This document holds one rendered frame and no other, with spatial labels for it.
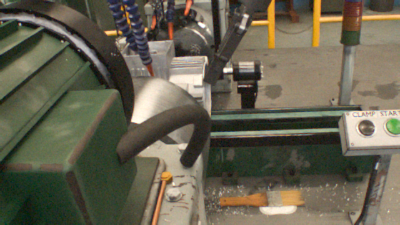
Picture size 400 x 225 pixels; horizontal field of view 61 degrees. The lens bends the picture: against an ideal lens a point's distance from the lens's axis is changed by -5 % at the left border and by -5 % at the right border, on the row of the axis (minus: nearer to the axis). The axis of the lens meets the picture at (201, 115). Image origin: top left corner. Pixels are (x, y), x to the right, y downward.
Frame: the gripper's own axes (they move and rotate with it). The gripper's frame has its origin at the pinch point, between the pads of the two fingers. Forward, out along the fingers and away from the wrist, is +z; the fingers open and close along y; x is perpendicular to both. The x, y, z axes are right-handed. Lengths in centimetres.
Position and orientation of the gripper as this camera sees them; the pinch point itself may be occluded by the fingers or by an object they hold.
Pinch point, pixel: (215, 69)
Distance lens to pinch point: 80.9
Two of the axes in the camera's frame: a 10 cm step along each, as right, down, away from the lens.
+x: 9.1, 4.0, 1.4
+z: -4.1, 7.7, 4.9
